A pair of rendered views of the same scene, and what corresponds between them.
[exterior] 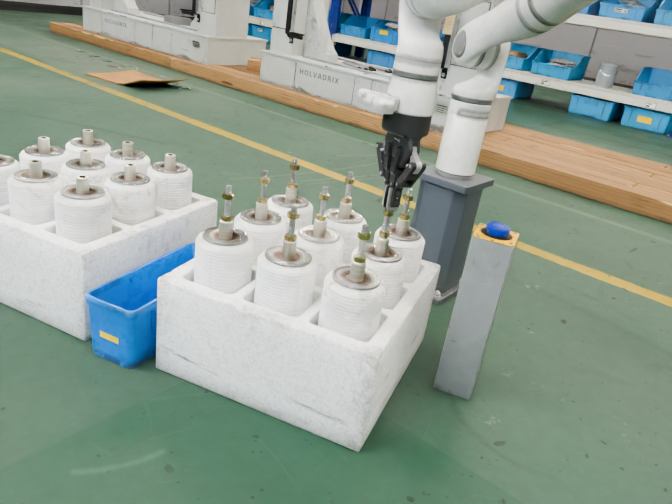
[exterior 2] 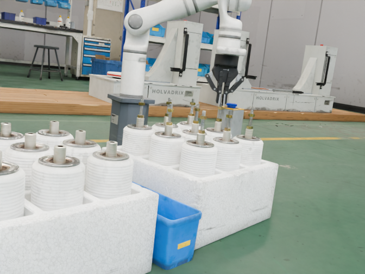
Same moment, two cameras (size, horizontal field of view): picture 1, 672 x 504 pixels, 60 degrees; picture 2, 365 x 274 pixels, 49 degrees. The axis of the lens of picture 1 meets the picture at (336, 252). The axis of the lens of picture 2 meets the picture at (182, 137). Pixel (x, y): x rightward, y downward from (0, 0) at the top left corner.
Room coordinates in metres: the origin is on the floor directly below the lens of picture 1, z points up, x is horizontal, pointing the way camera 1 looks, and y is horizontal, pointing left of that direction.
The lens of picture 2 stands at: (0.55, 1.18, 0.46)
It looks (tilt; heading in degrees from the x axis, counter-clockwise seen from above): 10 degrees down; 291
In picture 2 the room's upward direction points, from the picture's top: 6 degrees clockwise
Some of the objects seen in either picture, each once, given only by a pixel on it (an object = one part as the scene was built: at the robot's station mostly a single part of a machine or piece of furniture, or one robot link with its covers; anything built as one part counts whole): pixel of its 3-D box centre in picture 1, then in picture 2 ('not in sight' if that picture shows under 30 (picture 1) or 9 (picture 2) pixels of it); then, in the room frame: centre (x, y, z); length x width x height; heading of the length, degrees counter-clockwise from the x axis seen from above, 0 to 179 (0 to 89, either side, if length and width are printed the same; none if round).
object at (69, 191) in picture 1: (82, 192); (111, 155); (0.97, 0.47, 0.25); 0.08 x 0.08 x 0.01
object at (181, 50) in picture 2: not in sight; (147, 58); (2.18, -2.02, 0.45); 0.82 x 0.57 x 0.74; 54
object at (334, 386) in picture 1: (307, 313); (188, 183); (0.95, 0.03, 0.09); 0.39 x 0.39 x 0.18; 71
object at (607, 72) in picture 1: (606, 75); not in sight; (5.29, -2.06, 0.35); 0.16 x 0.15 x 0.19; 54
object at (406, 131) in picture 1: (403, 136); (225, 68); (0.91, -0.08, 0.45); 0.08 x 0.08 x 0.09
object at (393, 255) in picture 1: (380, 253); (217, 130); (0.91, -0.08, 0.25); 0.08 x 0.08 x 0.01
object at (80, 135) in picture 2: (130, 172); (80, 137); (1.08, 0.43, 0.26); 0.02 x 0.02 x 0.03
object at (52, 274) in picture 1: (88, 236); (26, 221); (1.13, 0.54, 0.09); 0.39 x 0.39 x 0.18; 68
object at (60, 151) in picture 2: (35, 169); (60, 154); (1.02, 0.58, 0.26); 0.02 x 0.02 x 0.03
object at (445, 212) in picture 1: (440, 232); (127, 133); (1.33, -0.24, 0.15); 0.15 x 0.15 x 0.30; 54
